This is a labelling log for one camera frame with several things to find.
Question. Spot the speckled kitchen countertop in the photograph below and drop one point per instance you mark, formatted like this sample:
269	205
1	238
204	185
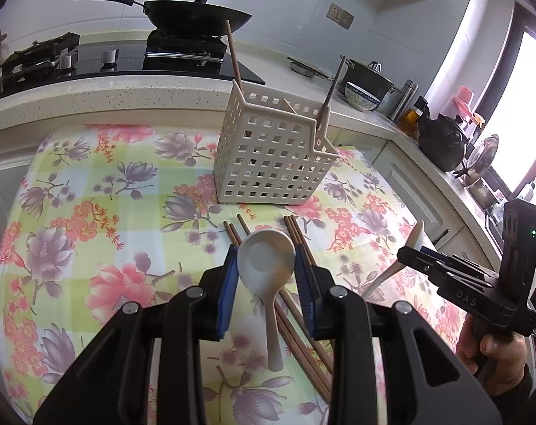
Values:
117	97

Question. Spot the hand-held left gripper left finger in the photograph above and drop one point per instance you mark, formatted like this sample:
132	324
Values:
227	292

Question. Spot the dark stockpot with lid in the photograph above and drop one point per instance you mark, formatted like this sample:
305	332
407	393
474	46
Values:
369	75

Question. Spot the blue patterned bowl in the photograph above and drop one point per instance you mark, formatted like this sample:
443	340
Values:
361	97

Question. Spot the black kettle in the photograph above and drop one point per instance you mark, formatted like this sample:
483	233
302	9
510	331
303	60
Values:
443	144

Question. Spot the window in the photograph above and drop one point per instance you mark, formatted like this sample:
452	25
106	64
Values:
524	97

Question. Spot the pink bottle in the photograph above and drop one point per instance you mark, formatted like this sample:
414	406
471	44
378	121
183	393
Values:
458	106

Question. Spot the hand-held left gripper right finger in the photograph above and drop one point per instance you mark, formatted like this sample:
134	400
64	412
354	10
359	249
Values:
305	292

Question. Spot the oil bottle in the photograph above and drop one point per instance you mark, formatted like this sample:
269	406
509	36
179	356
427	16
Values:
416	117

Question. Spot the steel thermos flask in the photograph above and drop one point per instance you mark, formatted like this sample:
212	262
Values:
408	97

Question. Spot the black glass gas cooktop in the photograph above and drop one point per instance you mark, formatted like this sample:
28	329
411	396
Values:
126	59

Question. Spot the beige wall socket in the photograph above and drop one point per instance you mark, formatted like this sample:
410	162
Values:
335	11
347	19

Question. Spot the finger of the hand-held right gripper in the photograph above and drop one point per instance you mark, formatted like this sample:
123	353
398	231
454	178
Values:
427	263
462	262

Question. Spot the person's right hand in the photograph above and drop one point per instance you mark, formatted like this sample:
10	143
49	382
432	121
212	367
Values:
502	363

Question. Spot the white ceramic spoon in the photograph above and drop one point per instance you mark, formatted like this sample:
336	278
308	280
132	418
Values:
266	256
385	274

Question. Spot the white perforated utensil basket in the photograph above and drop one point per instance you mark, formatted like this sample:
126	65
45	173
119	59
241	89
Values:
272	164

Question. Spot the glass pot lid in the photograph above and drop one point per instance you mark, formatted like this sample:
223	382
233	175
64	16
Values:
482	159

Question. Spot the person's right forearm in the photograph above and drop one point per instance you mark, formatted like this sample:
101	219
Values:
511	407

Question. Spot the orange spray bottle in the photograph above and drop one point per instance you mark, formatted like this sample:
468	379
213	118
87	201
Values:
478	119

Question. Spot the floral checked tablecloth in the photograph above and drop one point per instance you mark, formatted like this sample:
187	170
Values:
95	230

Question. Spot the black burner grate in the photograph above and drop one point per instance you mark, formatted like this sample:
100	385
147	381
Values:
184	46
33	53

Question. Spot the black wok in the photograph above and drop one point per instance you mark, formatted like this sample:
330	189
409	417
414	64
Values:
192	17

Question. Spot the silver stove knob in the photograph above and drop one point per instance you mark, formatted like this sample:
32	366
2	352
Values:
109	58
65	63

